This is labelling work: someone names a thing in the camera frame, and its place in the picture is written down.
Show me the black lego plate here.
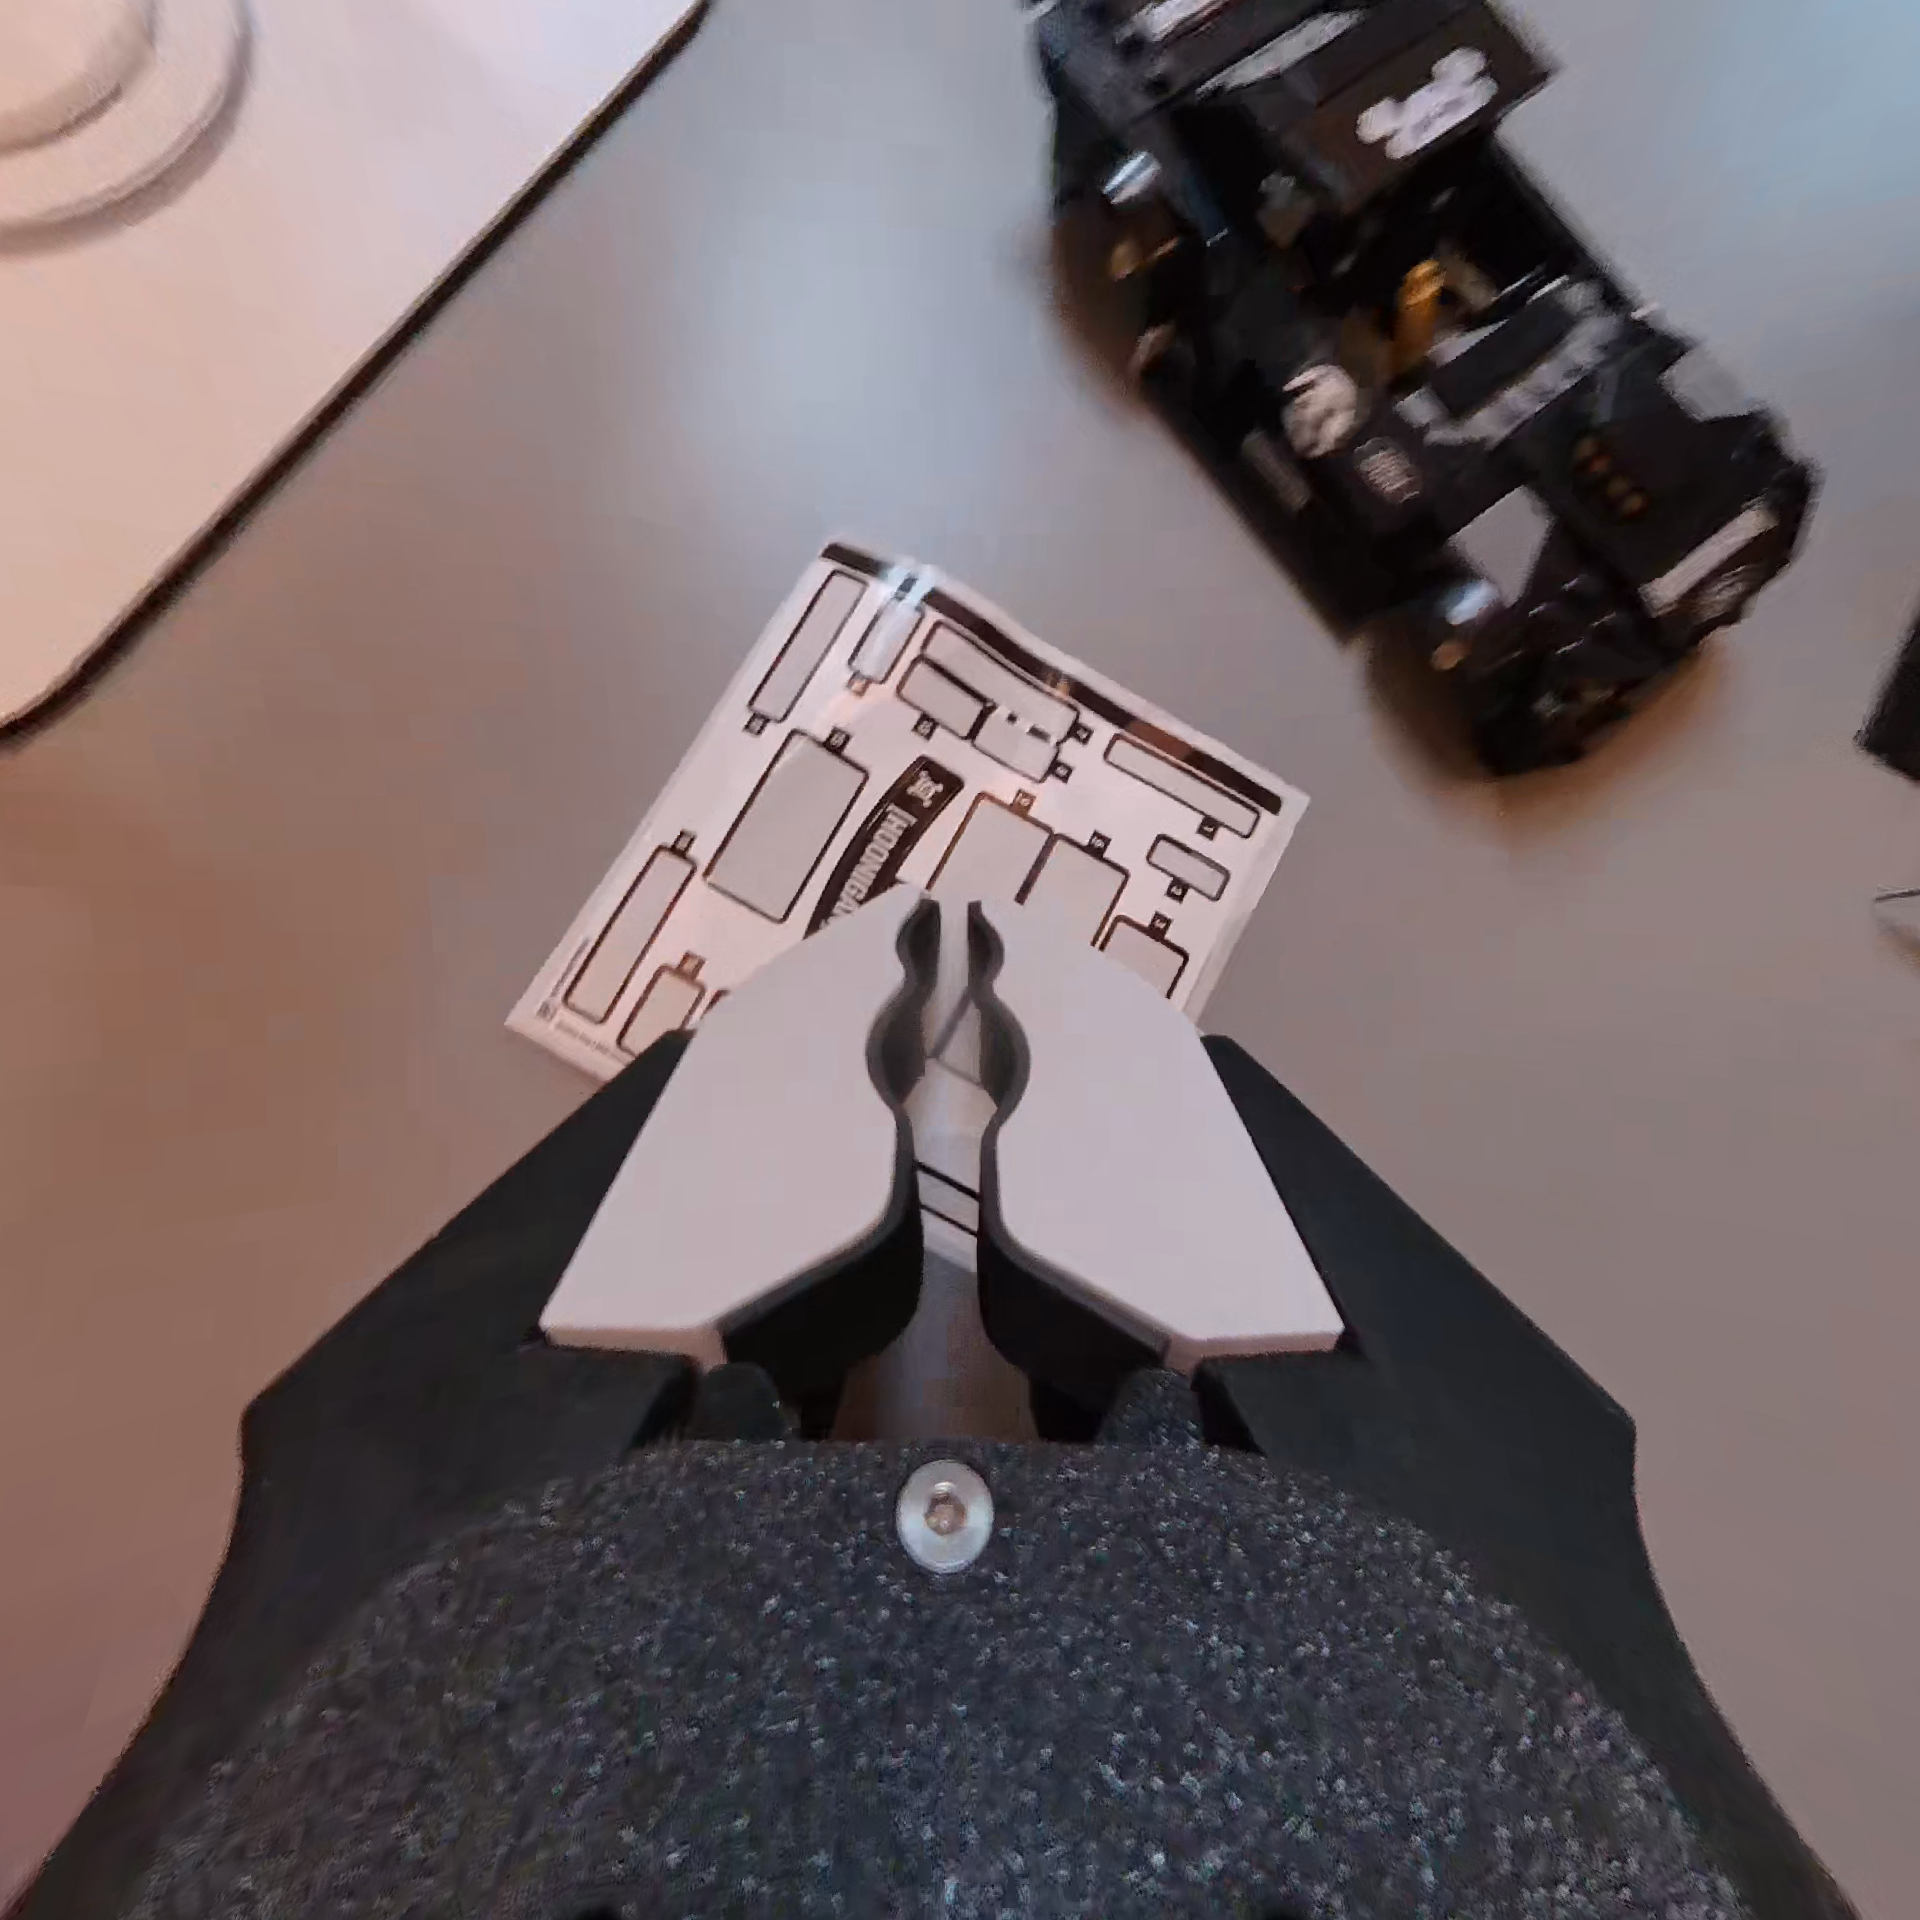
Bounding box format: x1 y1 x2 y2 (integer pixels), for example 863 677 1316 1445
1856 615 1920 784

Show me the white sticker sheet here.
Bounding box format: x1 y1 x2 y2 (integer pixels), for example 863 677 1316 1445
505 540 1312 1091

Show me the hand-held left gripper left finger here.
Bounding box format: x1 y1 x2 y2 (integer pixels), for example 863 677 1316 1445
537 885 942 1392

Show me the white book stand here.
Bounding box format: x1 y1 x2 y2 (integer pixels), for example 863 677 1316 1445
0 0 710 737

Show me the black lego car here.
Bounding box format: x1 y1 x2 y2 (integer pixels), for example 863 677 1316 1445
1025 0 1825 784

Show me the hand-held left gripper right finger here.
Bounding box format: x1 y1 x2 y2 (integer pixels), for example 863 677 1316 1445
966 900 1345 1431

